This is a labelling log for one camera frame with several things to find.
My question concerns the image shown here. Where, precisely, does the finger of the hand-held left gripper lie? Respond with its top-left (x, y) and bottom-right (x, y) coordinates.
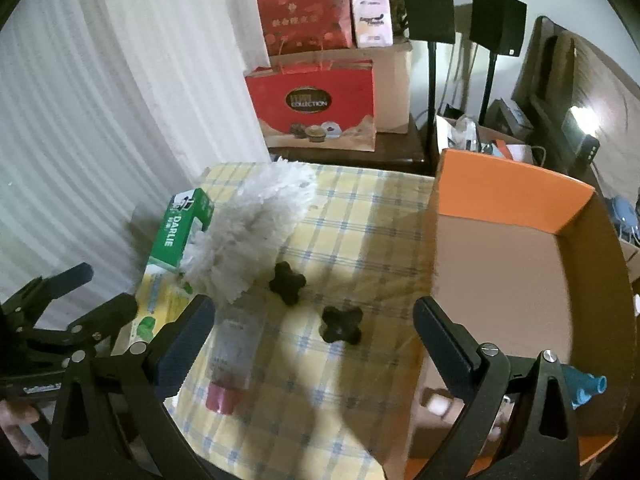
top-left (20, 292), bottom-right (139, 361)
top-left (0, 262), bottom-right (95, 321)

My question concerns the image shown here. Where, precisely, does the black speaker stand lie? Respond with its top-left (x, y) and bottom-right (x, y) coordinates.
top-left (477, 52), bottom-right (498, 128)
top-left (425, 42), bottom-right (439, 158)

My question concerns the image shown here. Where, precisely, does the brown cardboard box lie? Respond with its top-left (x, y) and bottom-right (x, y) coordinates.
top-left (270, 42), bottom-right (413, 134)

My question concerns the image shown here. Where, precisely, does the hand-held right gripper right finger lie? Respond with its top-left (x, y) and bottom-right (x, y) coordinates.
top-left (413, 296), bottom-right (583, 480)

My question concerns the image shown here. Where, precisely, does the small beige cup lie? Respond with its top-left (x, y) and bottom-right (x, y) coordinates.
top-left (420, 390), bottom-right (453, 418)

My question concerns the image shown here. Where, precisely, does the brown sofa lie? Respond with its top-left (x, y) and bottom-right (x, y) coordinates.
top-left (512, 15), bottom-right (640, 201)

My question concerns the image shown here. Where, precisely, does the green toothpaste box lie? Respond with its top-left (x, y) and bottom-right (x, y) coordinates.
top-left (148, 187), bottom-right (216, 273)

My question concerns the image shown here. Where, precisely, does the red chocolate gift bag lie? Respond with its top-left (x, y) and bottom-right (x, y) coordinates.
top-left (244, 59), bottom-right (377, 153)

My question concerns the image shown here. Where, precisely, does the white fluffy duster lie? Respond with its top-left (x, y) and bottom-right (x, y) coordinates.
top-left (179, 159), bottom-right (318, 307)

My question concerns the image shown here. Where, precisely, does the red patterned gift bag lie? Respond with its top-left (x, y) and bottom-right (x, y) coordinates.
top-left (255, 0), bottom-right (357, 57)

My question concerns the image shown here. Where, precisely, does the yellow plaid tablecloth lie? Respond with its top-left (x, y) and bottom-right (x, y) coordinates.
top-left (135, 161), bottom-right (436, 480)

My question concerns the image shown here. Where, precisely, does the blue collapsible funnel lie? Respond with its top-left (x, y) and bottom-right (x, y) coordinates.
top-left (560, 365), bottom-right (608, 409)

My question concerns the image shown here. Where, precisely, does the cardboard box of clutter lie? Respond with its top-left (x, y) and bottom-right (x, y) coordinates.
top-left (435, 105), bottom-right (538, 166)

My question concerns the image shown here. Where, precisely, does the orange cardboard box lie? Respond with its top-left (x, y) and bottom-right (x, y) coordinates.
top-left (405, 149), bottom-right (636, 480)

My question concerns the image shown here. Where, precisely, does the black speaker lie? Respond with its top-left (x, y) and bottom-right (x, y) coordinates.
top-left (469, 0), bottom-right (528, 57)
top-left (398, 0), bottom-right (457, 45)

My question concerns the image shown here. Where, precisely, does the black device with light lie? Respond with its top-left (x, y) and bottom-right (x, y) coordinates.
top-left (565, 105), bottom-right (601, 166)

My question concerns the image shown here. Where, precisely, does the dark wooden cabinet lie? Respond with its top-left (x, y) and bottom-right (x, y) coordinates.
top-left (267, 112), bottom-right (436, 177)

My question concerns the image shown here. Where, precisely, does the clear tube with red cap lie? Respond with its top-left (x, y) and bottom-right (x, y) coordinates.
top-left (206, 302), bottom-right (266, 415)

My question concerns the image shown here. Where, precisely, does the dark patterned box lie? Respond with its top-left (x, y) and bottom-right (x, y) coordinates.
top-left (355, 0), bottom-right (406, 36)

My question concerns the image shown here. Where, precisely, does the yellow green carton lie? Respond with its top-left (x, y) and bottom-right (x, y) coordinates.
top-left (131, 265), bottom-right (201, 361)

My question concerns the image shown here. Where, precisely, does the pink tissue pack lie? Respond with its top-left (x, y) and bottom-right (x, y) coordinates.
top-left (351, 0), bottom-right (393, 48)

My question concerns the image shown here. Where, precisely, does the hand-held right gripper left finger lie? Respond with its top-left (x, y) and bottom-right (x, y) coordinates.
top-left (48, 294), bottom-right (217, 480)

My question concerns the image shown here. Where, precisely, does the black star knob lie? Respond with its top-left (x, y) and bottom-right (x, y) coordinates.
top-left (321, 306), bottom-right (363, 345)
top-left (268, 261), bottom-right (307, 306)

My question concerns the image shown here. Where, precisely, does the white curtain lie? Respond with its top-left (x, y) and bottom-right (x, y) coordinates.
top-left (0, 0), bottom-right (271, 311)

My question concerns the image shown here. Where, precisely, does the person's left hand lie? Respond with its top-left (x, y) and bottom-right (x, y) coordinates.
top-left (0, 404), bottom-right (41, 457)

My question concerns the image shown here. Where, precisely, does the light blue round object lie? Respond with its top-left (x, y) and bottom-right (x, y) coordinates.
top-left (607, 195), bottom-right (640, 241)

